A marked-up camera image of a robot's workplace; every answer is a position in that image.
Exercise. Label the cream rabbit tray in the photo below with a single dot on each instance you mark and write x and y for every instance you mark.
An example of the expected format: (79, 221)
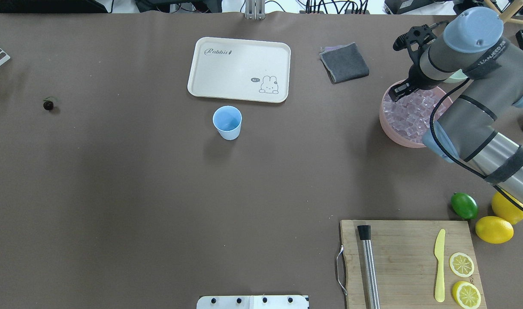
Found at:
(240, 69)

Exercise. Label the lemon half lower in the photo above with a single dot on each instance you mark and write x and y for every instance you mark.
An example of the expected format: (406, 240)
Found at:
(466, 295)

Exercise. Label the grey folded cloth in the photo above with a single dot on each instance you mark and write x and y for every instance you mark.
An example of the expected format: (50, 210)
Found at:
(344, 62)

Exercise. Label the mint green bowl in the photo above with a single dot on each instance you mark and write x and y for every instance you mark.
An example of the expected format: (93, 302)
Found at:
(456, 77)

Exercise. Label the wooden mug tree stand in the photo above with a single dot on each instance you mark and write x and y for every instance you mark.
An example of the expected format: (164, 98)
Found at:
(507, 16)

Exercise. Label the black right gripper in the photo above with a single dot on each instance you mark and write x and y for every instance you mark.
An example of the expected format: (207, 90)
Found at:
(414, 76)

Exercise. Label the lemon half upper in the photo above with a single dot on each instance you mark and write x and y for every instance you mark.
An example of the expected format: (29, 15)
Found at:
(461, 264)

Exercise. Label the aluminium frame post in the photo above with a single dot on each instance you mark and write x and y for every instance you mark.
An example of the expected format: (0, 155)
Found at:
(255, 9)

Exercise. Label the green lime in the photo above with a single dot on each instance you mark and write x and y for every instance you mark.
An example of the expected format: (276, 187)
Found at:
(464, 205)

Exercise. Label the yellow plastic knife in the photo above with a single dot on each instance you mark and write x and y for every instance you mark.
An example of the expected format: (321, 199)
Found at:
(439, 248)

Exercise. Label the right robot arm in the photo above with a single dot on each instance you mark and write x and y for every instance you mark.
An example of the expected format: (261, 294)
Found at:
(464, 134)

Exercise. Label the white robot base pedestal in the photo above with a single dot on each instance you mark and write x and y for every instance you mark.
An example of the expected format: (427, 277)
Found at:
(254, 302)

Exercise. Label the wooden cutting board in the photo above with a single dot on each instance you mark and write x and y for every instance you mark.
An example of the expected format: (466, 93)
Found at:
(405, 264)

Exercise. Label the blue plastic cup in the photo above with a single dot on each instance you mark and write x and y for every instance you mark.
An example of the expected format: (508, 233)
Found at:
(227, 120)

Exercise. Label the lemon half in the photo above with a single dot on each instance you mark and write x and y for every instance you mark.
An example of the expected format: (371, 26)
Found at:
(461, 264)
(466, 295)

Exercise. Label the steel muddler black tip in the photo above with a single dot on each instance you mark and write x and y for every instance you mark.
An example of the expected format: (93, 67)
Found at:
(369, 263)

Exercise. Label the whole lemon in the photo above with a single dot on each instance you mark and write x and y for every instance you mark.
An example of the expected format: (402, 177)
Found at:
(505, 209)
(494, 230)

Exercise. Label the clear ice cubes pile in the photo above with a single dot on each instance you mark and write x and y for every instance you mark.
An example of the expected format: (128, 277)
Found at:
(411, 113)

